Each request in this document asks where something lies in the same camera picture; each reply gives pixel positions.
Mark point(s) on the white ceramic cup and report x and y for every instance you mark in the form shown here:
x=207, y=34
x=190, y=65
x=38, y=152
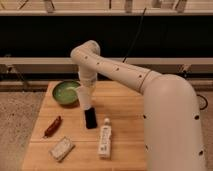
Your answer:
x=84, y=97

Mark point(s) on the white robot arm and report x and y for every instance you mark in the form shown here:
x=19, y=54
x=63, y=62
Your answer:
x=172, y=124

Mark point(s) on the green ceramic bowl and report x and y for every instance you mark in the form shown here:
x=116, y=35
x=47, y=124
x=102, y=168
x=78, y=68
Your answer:
x=64, y=93

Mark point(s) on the black smartphone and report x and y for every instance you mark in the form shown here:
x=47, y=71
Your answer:
x=90, y=117

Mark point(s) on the white plastic bottle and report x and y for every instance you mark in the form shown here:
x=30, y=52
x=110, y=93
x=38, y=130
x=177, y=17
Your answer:
x=104, y=148

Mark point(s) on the red sausage snack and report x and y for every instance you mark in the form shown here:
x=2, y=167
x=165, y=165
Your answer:
x=53, y=127

